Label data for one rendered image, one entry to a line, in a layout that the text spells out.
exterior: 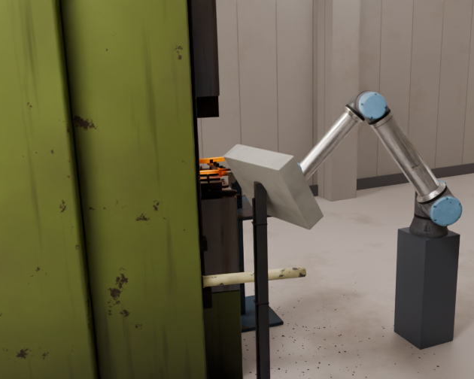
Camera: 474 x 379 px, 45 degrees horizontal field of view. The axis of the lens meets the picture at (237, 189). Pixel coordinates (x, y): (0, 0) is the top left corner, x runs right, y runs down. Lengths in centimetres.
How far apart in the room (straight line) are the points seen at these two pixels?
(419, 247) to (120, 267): 152
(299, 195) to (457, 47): 511
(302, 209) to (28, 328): 110
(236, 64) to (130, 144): 342
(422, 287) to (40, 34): 213
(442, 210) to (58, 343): 177
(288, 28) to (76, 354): 411
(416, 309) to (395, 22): 386
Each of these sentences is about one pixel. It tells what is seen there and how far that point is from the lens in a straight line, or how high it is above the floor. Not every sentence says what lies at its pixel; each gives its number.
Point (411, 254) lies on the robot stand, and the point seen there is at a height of 49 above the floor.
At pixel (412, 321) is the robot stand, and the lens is 321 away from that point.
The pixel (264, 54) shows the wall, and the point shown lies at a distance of 559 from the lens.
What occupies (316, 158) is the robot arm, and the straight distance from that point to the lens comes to 282.
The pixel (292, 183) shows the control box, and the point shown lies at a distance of 195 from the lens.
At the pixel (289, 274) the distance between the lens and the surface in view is 244.
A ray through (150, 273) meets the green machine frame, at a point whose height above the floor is 71.
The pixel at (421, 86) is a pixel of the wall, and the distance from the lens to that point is 664.
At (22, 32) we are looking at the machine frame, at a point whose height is 163.
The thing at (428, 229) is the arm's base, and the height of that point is 63.
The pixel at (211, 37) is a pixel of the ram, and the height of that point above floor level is 160.
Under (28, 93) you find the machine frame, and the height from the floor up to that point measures 143.
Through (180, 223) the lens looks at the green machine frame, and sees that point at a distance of 223.
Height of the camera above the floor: 157
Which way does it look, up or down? 14 degrees down
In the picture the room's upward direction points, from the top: 2 degrees counter-clockwise
